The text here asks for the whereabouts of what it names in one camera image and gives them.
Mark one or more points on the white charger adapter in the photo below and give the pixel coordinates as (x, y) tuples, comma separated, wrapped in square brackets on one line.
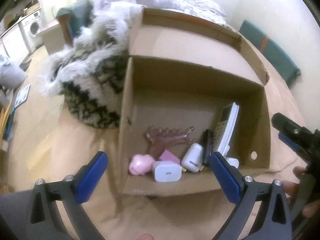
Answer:
[(166, 171)]

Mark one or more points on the shaggy black and white blanket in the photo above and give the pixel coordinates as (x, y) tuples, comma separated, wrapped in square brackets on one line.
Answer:
[(90, 74)]

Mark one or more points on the brown cardboard box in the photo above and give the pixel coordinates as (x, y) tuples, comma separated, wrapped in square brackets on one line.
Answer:
[(181, 72)]

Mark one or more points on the pink hair claw clip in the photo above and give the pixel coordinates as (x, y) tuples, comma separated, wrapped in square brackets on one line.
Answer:
[(162, 139)]

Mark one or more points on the person's right hand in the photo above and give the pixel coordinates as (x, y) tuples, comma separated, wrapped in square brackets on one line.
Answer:
[(304, 195)]

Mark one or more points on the white pill bottle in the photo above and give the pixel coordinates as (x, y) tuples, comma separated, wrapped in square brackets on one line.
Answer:
[(233, 162)]

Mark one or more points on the grey stuffed bag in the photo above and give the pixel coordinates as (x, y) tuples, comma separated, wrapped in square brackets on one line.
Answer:
[(11, 74)]

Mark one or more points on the teal cushion orange stripe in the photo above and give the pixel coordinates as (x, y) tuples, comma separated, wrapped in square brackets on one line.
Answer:
[(281, 61)]

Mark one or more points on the teal armchair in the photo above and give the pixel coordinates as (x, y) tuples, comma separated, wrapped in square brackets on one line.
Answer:
[(73, 18)]

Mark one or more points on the black tube red label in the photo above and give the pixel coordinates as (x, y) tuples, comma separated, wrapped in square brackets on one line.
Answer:
[(207, 143)]

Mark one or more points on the person's left hand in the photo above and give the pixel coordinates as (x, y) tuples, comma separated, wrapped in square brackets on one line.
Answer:
[(145, 236)]

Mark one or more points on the beige bed cover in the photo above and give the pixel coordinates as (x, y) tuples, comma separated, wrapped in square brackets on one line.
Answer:
[(57, 144)]

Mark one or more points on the pink rectangular bottle gold cap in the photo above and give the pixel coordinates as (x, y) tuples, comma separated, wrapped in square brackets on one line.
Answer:
[(168, 156)]

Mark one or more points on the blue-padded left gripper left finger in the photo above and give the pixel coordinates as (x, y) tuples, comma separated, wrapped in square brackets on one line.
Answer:
[(43, 219)]

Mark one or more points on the white washing machine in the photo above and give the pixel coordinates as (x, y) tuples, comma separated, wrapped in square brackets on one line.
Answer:
[(30, 27)]

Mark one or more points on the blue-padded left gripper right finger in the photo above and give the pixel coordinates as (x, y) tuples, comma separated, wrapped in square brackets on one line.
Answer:
[(273, 217)]

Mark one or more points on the pink cloud-shaped case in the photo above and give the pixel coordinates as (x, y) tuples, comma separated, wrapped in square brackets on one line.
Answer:
[(141, 164)]

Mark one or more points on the white remote control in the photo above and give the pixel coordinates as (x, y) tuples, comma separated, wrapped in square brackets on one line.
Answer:
[(225, 127)]

